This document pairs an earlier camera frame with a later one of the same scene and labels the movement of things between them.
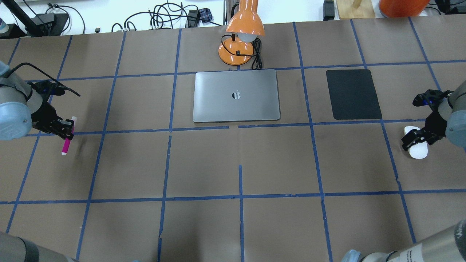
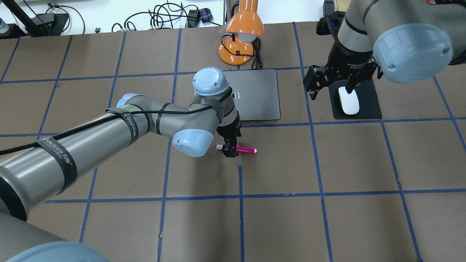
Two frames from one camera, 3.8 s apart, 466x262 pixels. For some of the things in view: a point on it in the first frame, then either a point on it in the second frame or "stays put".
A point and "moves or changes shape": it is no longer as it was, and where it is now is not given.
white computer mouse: x=419 y=150 -> x=350 y=102
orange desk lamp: x=246 y=23 stays put
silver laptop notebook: x=236 y=95 stays put
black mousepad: x=352 y=94 stays put
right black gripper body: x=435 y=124 -> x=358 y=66
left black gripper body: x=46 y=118 -> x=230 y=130
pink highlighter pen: x=67 y=142 moves or changes shape
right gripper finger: x=417 y=135 -> x=317 y=77
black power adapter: x=328 y=10 stays put
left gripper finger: x=63 y=128 -> x=229 y=149
